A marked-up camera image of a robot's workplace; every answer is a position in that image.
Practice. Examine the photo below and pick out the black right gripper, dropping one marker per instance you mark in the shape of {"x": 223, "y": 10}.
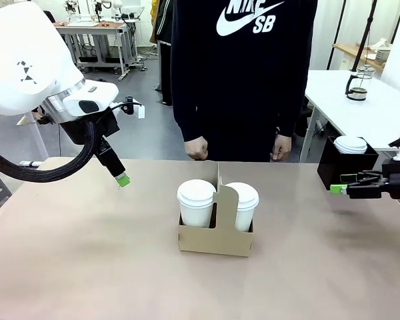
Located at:
{"x": 398, "y": 180}

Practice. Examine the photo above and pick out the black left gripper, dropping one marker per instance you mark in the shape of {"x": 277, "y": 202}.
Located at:
{"x": 86, "y": 130}

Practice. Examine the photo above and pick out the glass french press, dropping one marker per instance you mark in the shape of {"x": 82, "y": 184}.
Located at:
{"x": 358, "y": 86}

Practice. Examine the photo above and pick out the brown cardboard cup carrier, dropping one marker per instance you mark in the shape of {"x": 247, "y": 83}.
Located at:
{"x": 216, "y": 238}

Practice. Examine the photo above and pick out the person's left forearm black sleeve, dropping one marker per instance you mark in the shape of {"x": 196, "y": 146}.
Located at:
{"x": 291, "y": 110}

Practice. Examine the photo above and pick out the person's right forearm black sleeve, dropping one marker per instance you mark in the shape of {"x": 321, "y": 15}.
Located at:
{"x": 186, "y": 113}

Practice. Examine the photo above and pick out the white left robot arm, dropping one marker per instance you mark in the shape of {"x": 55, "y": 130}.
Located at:
{"x": 26, "y": 60}

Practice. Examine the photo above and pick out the white plastic cup lid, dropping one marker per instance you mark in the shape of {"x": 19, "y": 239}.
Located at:
{"x": 196, "y": 193}
{"x": 245, "y": 193}

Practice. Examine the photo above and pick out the person's right hand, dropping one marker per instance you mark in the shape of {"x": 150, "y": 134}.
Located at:
{"x": 196, "y": 148}

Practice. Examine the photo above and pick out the person's left hand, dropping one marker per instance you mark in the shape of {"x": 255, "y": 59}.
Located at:
{"x": 281, "y": 148}

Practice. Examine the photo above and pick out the black open box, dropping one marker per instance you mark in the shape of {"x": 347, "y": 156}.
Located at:
{"x": 346, "y": 170}

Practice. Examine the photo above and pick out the stack of white lids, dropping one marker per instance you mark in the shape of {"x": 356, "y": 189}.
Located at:
{"x": 350, "y": 145}

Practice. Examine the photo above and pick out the white side table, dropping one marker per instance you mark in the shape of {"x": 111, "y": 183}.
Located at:
{"x": 340, "y": 110}

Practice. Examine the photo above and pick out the person in dark trousers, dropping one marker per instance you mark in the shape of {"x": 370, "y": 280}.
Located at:
{"x": 163, "y": 50}

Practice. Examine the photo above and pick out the wooden shelf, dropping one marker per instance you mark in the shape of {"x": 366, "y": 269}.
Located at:
{"x": 360, "y": 55}

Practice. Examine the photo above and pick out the stack of grey bowls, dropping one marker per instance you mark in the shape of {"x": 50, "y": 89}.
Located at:
{"x": 383, "y": 51}

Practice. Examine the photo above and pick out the person in black hoodie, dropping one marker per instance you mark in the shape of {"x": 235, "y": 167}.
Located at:
{"x": 240, "y": 83}

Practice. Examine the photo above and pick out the black tripod stand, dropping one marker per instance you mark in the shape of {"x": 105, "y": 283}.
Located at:
{"x": 365, "y": 33}

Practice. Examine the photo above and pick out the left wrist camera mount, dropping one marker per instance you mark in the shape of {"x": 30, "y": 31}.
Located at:
{"x": 131, "y": 108}

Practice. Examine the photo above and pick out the white workbench with metal frame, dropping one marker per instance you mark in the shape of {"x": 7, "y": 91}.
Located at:
{"x": 93, "y": 31}

